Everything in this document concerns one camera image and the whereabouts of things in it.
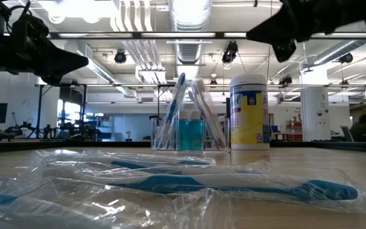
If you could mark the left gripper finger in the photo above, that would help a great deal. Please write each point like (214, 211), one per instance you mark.
(60, 60)
(56, 81)

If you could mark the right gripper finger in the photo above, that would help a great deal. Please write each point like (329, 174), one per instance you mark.
(278, 28)
(284, 51)

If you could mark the purple white toothbrush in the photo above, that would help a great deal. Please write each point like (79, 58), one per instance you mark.
(202, 114)

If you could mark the dark grey white toothbrush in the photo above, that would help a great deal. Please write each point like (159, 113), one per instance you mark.
(214, 130)

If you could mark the clear acrylic organizer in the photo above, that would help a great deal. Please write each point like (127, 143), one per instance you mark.
(157, 140)

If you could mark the teal mouthwash bottle white cap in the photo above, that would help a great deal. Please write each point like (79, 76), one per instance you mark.
(183, 133)
(196, 133)

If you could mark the white pillar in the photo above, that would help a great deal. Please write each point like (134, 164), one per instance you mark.
(314, 111)

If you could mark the yellow Lysol wipes canister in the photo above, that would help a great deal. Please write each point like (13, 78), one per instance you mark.
(249, 111)

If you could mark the black monitor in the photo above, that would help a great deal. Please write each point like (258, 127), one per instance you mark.
(227, 106)

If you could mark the red shelf unit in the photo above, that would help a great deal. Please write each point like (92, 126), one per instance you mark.
(294, 130)

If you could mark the person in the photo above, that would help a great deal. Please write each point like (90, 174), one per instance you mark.
(362, 128)

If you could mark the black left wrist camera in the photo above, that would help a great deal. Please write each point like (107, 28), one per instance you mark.
(32, 30)

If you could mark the black background station frame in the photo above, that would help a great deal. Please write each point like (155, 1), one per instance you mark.
(39, 108)

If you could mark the silver ceiling duct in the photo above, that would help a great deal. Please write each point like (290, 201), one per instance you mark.
(191, 19)
(332, 52)

